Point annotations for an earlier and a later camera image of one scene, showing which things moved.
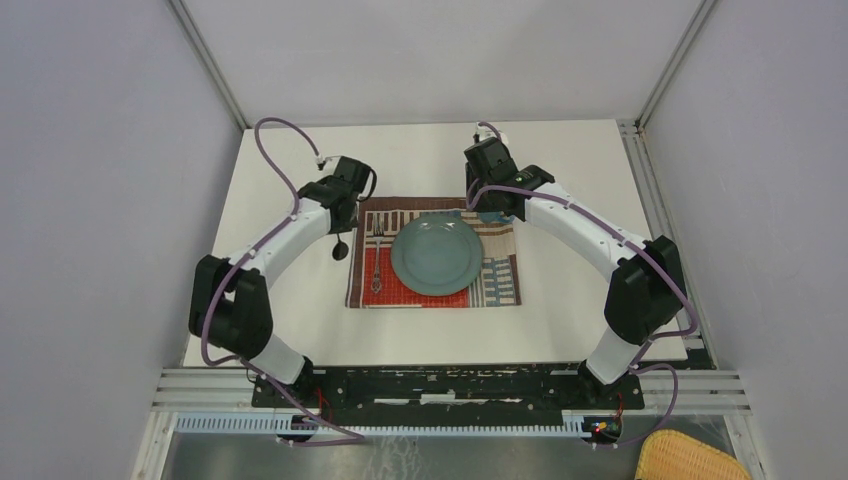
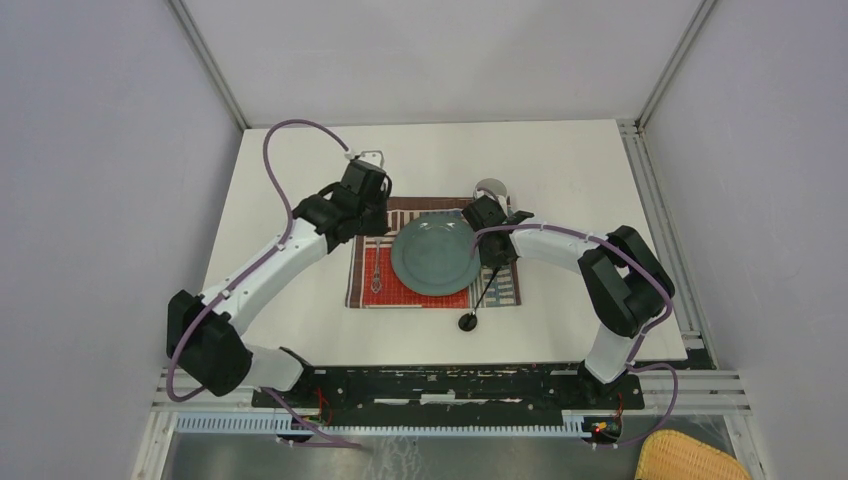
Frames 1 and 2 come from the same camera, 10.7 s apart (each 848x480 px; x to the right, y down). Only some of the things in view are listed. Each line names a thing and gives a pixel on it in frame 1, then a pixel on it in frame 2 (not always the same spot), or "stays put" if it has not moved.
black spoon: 340,249 -> 468,321
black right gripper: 471,181 -> 489,260
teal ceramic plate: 436,255 stays put
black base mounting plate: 447,389 stays put
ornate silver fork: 378,224 stays put
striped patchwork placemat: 373,283 stays put
